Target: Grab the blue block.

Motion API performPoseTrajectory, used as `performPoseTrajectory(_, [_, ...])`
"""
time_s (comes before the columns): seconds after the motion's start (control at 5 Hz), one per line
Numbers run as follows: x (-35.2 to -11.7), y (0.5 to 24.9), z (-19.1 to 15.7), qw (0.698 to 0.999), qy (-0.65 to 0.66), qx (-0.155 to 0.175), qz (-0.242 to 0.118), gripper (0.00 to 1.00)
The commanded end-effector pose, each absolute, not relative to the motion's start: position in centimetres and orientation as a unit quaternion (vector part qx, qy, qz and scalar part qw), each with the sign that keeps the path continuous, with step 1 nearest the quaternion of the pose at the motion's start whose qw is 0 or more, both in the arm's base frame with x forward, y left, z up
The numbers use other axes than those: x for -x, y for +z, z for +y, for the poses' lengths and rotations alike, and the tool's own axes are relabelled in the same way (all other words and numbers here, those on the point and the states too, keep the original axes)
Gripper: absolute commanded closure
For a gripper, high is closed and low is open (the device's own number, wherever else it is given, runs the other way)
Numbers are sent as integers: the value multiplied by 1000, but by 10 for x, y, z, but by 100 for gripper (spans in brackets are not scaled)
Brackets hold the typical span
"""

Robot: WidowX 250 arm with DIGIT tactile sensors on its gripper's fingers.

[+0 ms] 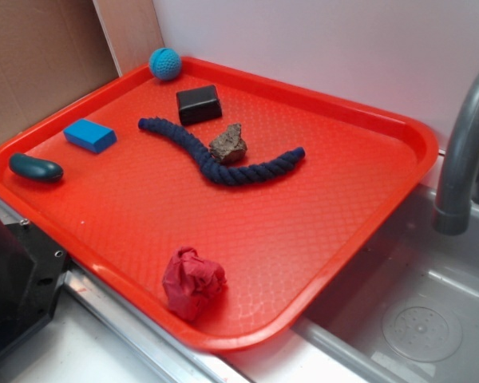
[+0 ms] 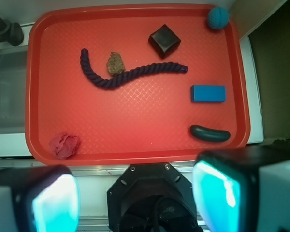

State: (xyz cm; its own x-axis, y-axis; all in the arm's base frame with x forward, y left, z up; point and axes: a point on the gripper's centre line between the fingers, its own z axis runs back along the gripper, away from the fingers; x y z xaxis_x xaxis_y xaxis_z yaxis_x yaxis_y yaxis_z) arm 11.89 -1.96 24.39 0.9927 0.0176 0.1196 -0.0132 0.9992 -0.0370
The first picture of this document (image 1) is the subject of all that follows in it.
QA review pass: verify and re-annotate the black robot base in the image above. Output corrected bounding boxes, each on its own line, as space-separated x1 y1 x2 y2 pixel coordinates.
0 219 69 359

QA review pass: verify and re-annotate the black rectangular block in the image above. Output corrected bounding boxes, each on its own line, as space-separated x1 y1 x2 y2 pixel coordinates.
176 85 223 126

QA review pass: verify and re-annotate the blue rectangular block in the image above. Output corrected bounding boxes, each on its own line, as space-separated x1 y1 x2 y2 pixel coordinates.
63 119 117 154

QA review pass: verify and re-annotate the red plastic tray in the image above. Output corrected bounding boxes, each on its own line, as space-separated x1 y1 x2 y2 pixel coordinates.
0 58 438 352

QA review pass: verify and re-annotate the brown rough rock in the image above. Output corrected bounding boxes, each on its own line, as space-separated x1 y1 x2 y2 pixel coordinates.
209 123 247 165

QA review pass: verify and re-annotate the crumpled red paper ball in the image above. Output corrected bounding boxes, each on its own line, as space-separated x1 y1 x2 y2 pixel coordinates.
162 246 227 321

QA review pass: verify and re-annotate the light blue textured ball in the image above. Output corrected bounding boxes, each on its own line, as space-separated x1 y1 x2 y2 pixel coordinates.
148 48 182 81

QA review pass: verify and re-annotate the dark teal bean-shaped object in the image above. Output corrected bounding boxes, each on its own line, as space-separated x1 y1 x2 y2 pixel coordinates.
9 153 64 183

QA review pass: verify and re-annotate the grey plastic sink basin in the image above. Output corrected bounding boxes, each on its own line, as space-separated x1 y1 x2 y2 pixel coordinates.
226 168 479 382

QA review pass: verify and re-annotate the grey curved faucet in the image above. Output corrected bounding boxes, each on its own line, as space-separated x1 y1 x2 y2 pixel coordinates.
433 74 479 235

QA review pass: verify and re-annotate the brown cardboard panel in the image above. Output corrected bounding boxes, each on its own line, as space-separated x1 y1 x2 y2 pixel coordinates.
0 1 117 144

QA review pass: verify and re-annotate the dark blue twisted rope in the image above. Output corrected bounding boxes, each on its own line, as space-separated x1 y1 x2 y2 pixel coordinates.
137 116 307 188

